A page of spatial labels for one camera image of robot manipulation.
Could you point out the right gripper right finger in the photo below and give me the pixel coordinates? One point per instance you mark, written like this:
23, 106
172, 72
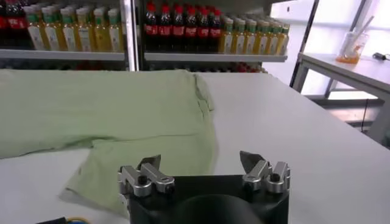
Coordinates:
265, 176

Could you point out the grey metal shelf rack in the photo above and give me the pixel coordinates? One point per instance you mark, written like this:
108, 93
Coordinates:
61, 55
213, 57

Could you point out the white table grey frame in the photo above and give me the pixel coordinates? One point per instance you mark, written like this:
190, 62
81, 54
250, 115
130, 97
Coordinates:
350, 71

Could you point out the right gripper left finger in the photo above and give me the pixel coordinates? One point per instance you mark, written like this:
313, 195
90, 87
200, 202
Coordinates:
146, 179

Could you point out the black power plug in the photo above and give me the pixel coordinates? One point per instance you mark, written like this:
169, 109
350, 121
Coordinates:
379, 56

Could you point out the plastic cup orange contents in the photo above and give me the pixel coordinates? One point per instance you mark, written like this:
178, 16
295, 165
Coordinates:
352, 45

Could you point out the black slanted frame pole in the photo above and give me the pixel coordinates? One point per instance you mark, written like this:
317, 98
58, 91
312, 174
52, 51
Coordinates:
303, 45

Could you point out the yellow juice bottle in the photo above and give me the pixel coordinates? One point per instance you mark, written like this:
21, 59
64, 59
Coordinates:
283, 42
51, 35
250, 41
68, 36
272, 42
35, 33
84, 36
239, 41
262, 42
227, 41
115, 37
100, 36

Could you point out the light green t-shirt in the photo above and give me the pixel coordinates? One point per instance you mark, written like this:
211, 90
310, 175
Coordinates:
106, 106

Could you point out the red-cap cola bottle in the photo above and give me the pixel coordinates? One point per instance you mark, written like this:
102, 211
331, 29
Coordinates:
178, 31
2, 22
164, 30
13, 22
203, 32
150, 30
215, 33
190, 31

